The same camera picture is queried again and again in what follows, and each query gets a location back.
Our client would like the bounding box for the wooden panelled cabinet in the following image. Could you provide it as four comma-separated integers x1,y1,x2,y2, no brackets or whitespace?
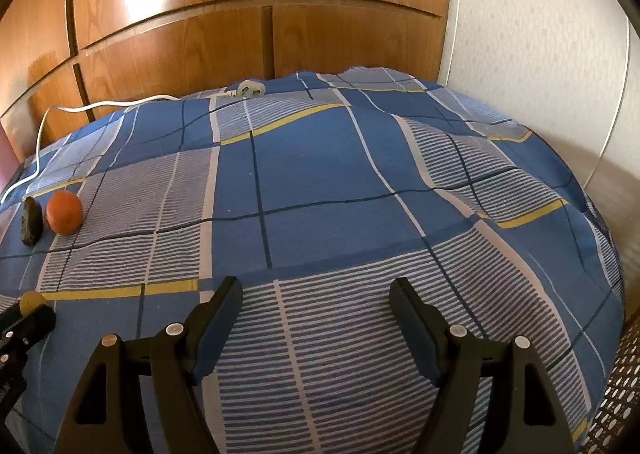
1,0,449,157

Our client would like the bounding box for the dark round avocado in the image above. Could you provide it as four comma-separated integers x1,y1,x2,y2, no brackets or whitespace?
21,196,44,246

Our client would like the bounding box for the tan round kiwi fruit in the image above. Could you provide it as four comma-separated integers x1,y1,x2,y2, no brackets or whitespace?
18,291,47,318

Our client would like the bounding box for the perforated wicker chair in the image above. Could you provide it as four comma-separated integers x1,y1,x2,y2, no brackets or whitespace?
579,313,640,454

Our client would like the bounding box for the pink electric kettle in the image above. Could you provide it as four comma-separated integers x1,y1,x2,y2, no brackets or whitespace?
0,126,21,185

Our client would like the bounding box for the white power plug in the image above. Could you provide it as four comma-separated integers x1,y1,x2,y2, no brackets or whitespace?
236,80,266,98

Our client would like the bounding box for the white power cable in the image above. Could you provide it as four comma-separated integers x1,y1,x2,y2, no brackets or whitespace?
0,86,241,205

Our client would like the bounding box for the large orange fruit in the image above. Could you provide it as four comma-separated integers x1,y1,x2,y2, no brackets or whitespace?
46,190,84,237

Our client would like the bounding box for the blue plaid tablecloth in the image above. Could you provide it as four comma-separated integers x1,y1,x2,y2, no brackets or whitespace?
1,68,624,453

